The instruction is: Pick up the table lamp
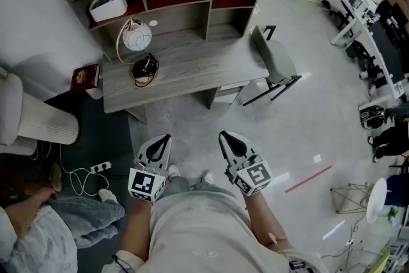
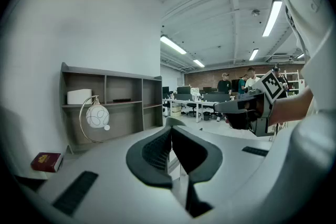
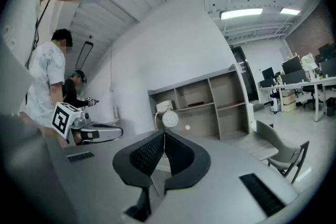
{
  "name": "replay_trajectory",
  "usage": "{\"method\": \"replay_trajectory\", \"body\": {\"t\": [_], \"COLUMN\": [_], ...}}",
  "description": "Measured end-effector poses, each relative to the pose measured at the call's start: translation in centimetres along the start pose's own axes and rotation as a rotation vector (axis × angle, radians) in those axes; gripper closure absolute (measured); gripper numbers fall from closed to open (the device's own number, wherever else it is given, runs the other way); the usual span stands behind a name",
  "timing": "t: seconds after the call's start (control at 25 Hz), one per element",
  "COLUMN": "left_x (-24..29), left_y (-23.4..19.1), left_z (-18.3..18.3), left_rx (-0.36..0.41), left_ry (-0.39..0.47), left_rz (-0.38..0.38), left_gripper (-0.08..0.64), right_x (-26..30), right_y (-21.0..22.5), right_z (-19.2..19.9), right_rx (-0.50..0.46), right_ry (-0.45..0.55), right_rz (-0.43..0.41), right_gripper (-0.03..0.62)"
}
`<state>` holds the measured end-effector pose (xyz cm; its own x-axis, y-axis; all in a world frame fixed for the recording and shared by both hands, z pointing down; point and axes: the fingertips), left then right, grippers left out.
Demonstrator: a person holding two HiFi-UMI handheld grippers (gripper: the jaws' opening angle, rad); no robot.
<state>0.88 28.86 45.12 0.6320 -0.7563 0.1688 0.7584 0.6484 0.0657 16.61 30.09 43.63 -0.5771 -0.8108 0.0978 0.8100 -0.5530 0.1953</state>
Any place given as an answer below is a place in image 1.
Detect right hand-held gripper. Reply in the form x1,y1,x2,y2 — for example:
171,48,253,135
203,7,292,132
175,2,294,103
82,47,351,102
219,130,273,198

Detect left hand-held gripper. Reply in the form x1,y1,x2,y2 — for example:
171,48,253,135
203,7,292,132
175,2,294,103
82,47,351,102
128,134,173,205

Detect gold desk lamp white globe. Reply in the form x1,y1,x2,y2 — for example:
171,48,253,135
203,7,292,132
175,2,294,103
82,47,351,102
115,15,160,88

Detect person's right forearm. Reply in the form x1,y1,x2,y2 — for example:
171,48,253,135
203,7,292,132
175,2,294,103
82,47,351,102
245,191,288,249

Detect person's left forearm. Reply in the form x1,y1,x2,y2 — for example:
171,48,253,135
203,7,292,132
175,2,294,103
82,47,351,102
123,198,153,263

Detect grey wooden desk with shelves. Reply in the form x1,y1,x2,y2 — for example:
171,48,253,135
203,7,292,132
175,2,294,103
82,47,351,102
63,0,275,124

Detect long white office desk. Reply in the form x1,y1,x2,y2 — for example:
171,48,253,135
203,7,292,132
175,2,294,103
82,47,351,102
277,0,409,100

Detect person's grey jeans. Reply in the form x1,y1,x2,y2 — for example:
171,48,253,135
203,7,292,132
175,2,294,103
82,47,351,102
158,175,231,199

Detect white power strip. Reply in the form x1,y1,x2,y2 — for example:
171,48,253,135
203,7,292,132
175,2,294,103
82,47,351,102
90,162,112,174

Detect white drawer cabinet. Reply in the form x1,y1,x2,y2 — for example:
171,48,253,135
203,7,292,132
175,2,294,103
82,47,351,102
213,81,250,105

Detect dark rug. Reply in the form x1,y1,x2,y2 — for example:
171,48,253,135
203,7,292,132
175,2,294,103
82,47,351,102
43,92,137,273

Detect red floor tape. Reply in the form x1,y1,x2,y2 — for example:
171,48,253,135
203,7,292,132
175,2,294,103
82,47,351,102
284,165,333,193

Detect white side table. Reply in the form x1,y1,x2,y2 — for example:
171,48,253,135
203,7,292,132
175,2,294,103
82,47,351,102
85,85,104,100

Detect person's white shirt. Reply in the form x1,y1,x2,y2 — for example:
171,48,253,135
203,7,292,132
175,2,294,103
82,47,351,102
111,185,324,273

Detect grey chair with black legs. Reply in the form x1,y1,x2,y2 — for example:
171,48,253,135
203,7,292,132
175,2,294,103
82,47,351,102
242,24,303,106

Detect brown slipper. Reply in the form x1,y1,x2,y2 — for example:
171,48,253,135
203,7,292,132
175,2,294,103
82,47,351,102
49,162,63,192

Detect dark red book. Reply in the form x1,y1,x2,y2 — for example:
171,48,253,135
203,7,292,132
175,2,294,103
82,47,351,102
70,63,100,93

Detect white ribbed air purifier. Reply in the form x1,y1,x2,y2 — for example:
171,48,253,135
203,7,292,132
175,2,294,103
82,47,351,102
17,91,80,146

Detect black backpack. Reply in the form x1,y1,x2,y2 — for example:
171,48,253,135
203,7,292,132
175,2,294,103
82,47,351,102
359,105,387,130

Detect white armchair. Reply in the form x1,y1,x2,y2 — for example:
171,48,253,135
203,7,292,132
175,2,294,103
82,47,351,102
0,65,38,157

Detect white storage container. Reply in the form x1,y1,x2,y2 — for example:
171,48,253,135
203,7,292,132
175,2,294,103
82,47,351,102
88,0,128,22

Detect white power cable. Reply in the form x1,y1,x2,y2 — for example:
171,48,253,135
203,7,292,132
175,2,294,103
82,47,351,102
35,140,110,199

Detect black cord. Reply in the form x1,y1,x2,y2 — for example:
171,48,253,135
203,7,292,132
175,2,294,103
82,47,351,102
111,254,129,273

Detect white round wire-leg table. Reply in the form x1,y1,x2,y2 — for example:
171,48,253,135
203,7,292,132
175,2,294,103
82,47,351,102
330,178,388,224

